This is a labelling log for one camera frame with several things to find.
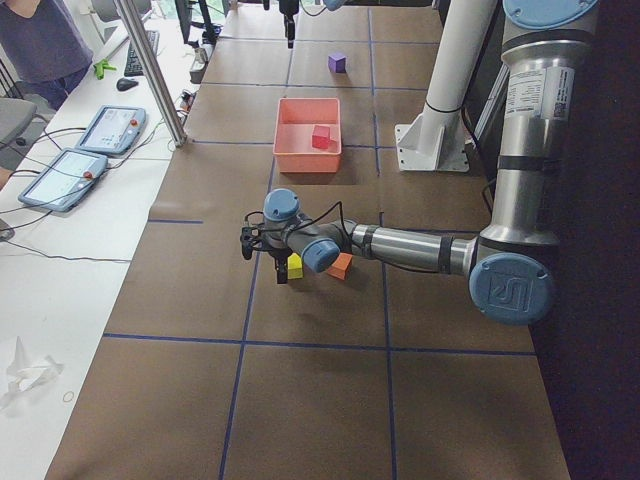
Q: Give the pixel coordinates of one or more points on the teach pendant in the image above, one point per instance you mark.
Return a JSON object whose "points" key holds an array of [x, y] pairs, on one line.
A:
{"points": [[65, 181], [113, 130]]}

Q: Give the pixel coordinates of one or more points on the crumpled white tissue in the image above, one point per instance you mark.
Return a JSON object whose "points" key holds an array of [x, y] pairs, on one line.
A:
{"points": [[20, 374]]}

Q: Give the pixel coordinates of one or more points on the orange foam block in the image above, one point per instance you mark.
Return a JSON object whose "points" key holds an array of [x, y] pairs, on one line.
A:
{"points": [[340, 267]]}

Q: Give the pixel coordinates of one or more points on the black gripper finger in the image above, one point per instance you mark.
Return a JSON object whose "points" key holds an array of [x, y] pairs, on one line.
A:
{"points": [[290, 29], [281, 267]]}

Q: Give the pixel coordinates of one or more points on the lower teach pendant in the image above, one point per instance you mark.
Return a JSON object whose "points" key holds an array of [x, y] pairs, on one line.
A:
{"points": [[65, 181]]}

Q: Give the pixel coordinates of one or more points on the aluminium frame post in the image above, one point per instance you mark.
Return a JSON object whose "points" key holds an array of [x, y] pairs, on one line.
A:
{"points": [[134, 26]]}

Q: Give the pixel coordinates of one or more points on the yellow foam block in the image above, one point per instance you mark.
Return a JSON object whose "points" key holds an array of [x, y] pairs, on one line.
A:
{"points": [[294, 267]]}

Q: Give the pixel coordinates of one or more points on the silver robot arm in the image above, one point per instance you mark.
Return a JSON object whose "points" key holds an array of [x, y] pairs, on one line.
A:
{"points": [[509, 264], [290, 8]]}

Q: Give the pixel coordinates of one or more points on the white pedestal post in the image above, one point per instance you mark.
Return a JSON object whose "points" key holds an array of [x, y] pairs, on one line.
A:
{"points": [[435, 140]]}

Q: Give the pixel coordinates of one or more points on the upper teach pendant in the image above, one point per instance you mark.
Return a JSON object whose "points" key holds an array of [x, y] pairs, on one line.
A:
{"points": [[113, 130]]}

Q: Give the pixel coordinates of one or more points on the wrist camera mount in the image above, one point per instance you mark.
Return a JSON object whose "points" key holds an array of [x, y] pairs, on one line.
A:
{"points": [[251, 241]]}

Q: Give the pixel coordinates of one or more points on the pink plastic bin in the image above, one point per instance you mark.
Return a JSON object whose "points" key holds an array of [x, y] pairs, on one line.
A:
{"points": [[292, 147]]}

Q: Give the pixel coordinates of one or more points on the red foam block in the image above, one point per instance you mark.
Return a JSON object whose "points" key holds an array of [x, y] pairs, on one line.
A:
{"points": [[321, 137]]}

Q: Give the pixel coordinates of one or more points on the black computer mouse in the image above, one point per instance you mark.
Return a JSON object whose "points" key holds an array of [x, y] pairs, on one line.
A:
{"points": [[125, 84]]}

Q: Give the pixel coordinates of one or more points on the person in purple shirt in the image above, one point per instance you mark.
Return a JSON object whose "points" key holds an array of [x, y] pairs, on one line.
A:
{"points": [[45, 47]]}

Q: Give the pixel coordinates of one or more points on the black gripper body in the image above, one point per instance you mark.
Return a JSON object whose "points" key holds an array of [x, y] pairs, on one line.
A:
{"points": [[278, 256]]}

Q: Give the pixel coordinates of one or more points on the purple foam block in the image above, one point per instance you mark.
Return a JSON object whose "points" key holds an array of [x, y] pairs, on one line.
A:
{"points": [[337, 63]]}

